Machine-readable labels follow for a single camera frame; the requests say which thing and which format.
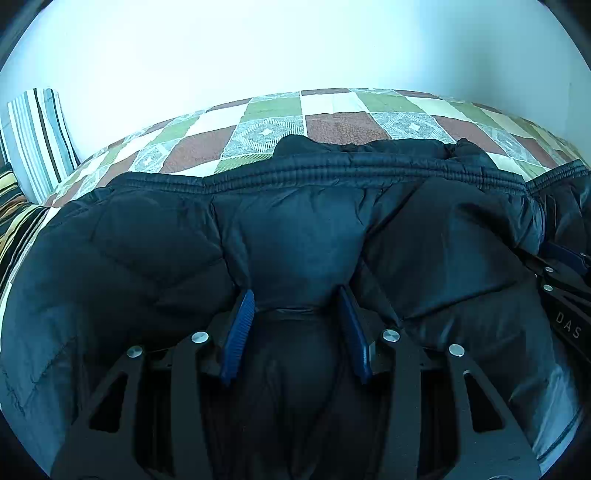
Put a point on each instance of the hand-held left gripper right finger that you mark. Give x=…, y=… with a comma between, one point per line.
x=355, y=333

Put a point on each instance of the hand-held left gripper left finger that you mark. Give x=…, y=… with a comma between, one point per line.
x=238, y=333

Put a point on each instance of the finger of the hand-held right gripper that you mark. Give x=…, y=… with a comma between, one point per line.
x=567, y=256

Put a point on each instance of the black quilted jacket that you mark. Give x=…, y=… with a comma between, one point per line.
x=300, y=230

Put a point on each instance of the checkered bedsheet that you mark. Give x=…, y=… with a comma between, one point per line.
x=341, y=124

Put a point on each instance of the striped yellow black pillow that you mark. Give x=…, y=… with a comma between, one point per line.
x=14, y=217

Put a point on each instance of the striped headboard cushion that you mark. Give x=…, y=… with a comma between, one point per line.
x=39, y=138

